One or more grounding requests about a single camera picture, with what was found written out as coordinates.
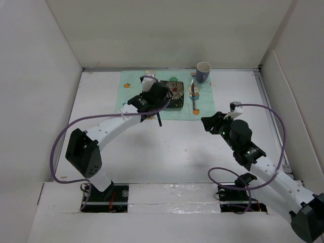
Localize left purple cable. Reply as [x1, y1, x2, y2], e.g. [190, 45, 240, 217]
[50, 75, 172, 211]

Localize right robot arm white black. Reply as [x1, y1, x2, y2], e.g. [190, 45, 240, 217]
[201, 112, 323, 242]

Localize black floral square plate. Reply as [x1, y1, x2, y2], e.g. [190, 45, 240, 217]
[160, 80, 184, 109]

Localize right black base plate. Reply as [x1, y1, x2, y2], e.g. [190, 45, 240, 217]
[214, 173, 268, 214]

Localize steel fork patterned handle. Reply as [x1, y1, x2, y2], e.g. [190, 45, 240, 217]
[156, 112, 162, 127]

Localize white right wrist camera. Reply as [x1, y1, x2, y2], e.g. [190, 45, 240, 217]
[224, 101, 243, 119]

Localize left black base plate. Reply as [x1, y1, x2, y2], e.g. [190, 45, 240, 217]
[80, 183, 129, 213]

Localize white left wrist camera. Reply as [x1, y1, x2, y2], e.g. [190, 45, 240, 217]
[140, 74, 159, 92]

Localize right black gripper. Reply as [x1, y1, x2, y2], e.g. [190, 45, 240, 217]
[201, 111, 238, 151]

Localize green cartoon print cloth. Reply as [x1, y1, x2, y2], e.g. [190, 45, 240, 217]
[115, 69, 216, 120]

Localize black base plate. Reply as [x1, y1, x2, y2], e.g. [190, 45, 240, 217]
[214, 173, 268, 214]
[80, 183, 129, 213]

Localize steel knife patterned handle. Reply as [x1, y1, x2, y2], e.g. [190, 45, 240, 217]
[191, 79, 196, 111]

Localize purple mug white inside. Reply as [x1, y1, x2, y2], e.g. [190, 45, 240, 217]
[196, 62, 211, 83]

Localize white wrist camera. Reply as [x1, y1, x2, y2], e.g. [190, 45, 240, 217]
[224, 101, 243, 119]
[140, 74, 159, 92]

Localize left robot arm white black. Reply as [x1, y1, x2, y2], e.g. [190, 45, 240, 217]
[65, 82, 172, 201]

